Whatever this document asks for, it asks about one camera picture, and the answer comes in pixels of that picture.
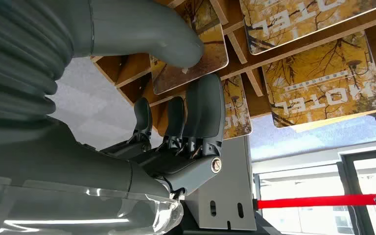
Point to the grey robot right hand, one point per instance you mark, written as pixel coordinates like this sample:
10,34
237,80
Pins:
77,155

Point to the wooden card rack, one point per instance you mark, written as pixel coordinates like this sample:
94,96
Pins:
240,61

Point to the clear plastic film wrap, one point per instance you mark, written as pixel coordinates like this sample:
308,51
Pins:
77,211

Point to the ribbed grey right arm sleeve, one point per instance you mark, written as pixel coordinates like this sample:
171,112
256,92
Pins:
16,58

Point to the red barrier belt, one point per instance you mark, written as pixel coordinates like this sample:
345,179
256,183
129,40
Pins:
314,201

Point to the grey metal bracket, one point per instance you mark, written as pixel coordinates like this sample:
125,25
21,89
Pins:
230,188

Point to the black barrier post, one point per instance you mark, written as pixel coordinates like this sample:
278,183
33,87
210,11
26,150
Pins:
257,188

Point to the dark window frame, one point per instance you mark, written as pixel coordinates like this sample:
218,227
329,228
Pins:
347,188

